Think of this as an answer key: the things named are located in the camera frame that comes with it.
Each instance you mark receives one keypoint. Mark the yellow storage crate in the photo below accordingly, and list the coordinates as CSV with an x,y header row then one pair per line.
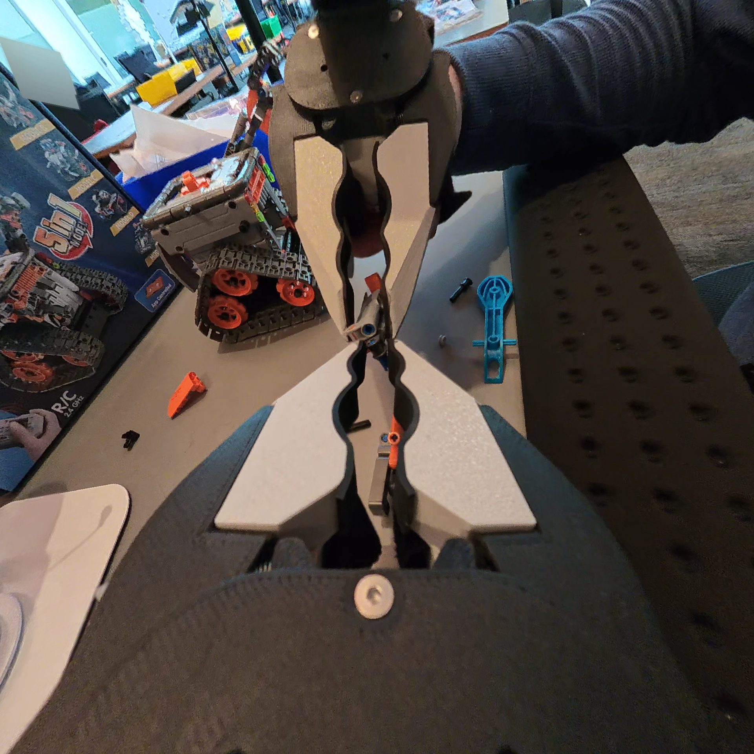
x,y
168,85

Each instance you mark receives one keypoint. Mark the clear plastic bag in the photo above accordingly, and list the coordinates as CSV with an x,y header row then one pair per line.
x,y
165,141

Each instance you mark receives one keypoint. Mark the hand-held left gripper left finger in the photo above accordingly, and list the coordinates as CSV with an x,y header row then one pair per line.
x,y
277,471

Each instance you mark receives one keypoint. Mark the orange grey brick assembly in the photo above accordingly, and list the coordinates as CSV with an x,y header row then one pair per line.
x,y
378,486

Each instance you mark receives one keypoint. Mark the white book stand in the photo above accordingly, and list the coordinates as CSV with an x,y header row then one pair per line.
x,y
53,577

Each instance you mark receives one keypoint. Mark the blue plastic storage bin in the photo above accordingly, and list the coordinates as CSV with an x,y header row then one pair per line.
x,y
135,182

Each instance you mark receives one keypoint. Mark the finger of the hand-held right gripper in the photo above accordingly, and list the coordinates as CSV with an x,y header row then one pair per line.
x,y
315,194
412,188

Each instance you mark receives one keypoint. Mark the orange curved brick piece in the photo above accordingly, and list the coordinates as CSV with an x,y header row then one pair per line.
x,y
185,396

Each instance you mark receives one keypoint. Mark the teal plastic separator tool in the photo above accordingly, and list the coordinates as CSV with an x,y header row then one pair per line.
x,y
493,318

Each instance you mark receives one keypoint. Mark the toy vehicle product box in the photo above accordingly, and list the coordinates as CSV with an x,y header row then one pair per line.
x,y
59,265

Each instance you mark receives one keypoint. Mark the person's right hand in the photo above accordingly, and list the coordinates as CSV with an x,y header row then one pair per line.
x,y
371,232

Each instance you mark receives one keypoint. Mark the black dimpled foam mat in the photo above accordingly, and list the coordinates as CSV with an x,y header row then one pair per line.
x,y
618,412

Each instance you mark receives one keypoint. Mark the small black connector piece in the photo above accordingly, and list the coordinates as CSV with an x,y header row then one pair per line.
x,y
131,440

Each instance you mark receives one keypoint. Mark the long black pin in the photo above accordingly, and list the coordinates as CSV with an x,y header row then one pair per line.
x,y
461,290

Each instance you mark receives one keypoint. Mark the grey orange tracked toy vehicle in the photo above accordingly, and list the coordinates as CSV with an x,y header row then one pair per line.
x,y
235,247

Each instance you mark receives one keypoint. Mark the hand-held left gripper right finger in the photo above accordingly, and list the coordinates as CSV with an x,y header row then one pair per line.
x,y
471,471

